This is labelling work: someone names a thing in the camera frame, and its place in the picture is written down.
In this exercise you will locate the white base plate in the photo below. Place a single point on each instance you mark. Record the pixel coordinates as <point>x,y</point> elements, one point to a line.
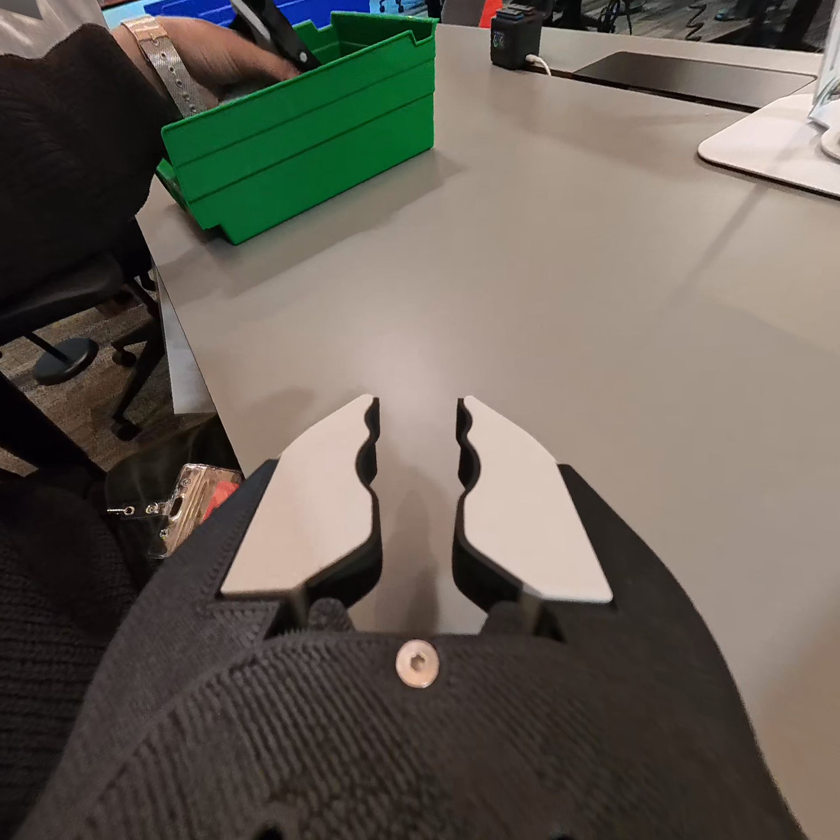
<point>761,144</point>

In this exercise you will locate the woven wristwatch band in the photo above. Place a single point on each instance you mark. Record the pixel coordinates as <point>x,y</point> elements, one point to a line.
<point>170,72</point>

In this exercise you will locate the blue plastic bin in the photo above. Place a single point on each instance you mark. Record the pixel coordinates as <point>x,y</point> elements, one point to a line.
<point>197,8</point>

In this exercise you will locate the black office chair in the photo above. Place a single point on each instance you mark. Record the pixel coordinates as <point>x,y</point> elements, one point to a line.
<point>52,295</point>

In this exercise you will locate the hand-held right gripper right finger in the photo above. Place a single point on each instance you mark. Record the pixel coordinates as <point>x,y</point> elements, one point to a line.
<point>531,518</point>

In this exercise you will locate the clear ID badge holder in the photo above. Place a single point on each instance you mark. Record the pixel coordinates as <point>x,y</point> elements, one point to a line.
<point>190,485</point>

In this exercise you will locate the grey desk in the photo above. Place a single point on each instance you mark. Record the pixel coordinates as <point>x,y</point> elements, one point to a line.
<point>590,295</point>

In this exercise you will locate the black charger box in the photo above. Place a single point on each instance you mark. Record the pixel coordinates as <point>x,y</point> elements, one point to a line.
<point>515,39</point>

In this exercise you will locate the orange cone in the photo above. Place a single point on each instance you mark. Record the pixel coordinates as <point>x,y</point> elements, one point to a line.
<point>487,13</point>

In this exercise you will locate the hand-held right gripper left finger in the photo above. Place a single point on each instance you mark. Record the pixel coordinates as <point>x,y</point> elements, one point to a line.
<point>302,518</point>

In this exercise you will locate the person's left hand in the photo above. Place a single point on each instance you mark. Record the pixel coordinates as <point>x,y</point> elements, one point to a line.
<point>223,56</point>

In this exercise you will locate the green plastic bin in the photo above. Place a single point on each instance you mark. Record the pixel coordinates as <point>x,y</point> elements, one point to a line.
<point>295,164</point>

